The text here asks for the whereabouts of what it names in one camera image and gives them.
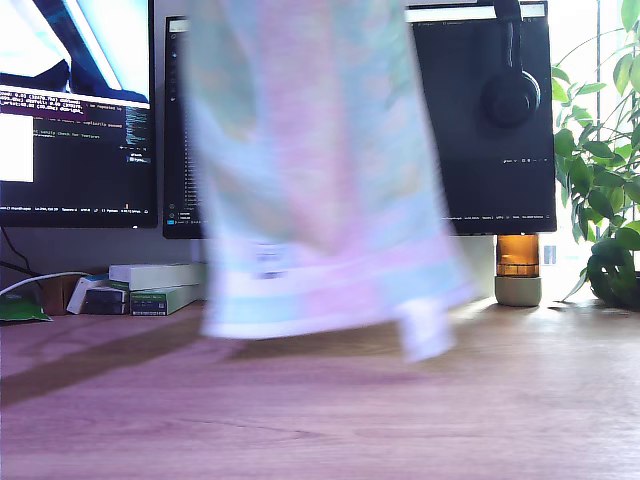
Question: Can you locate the black over-ear headphones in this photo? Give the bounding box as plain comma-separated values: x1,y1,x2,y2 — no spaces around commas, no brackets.
479,0,542,130

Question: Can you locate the amber glass lamp grey base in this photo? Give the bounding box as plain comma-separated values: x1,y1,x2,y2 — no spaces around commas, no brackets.
494,233,544,307

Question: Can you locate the green and white box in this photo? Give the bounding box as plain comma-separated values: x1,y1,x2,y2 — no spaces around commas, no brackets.
129,285,206,317

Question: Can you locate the black monitor with terminal windows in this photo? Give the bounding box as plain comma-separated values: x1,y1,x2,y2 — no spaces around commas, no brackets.
0,0,159,230

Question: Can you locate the brown cardboard box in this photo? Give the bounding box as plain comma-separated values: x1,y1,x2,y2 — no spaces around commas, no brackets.
39,274,84,317

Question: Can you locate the green leafy houseplant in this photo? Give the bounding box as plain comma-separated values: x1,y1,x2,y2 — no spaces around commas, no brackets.
549,0,640,314

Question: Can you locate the long white cardboard box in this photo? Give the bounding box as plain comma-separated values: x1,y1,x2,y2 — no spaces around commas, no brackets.
108,263,211,291

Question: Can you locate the thin black desk cable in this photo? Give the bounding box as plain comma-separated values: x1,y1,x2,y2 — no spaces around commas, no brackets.
0,228,49,281

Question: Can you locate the pastel striped tea towel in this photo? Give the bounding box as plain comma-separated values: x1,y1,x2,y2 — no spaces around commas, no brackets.
182,0,476,364

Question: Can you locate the small dark box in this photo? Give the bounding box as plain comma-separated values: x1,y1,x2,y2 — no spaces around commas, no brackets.
84,288,126,315

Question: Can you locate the white cable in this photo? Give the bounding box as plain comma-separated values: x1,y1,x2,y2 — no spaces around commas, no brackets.
0,272,91,299

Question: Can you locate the black Huawei monitor on stand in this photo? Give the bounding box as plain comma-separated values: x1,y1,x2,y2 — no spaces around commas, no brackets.
162,2,559,240

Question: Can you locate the green foil packet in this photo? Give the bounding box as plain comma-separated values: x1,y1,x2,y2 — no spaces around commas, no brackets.
0,294,54,324

